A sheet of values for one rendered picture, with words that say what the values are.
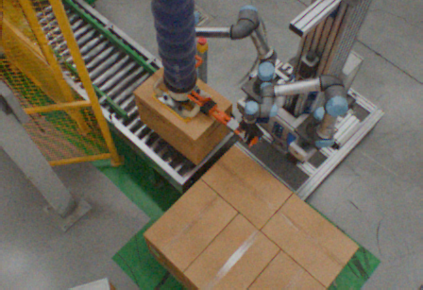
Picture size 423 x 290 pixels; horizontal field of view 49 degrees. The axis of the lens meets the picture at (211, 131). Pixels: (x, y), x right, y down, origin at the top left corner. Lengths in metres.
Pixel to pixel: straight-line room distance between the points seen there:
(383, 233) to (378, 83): 1.56
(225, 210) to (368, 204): 1.41
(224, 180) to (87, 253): 1.31
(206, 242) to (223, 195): 0.38
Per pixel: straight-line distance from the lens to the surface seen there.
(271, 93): 2.77
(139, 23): 5.19
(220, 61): 4.82
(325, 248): 3.49
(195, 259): 3.37
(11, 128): 2.94
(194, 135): 3.13
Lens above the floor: 3.82
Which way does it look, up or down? 61 degrees down
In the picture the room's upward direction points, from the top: 2 degrees clockwise
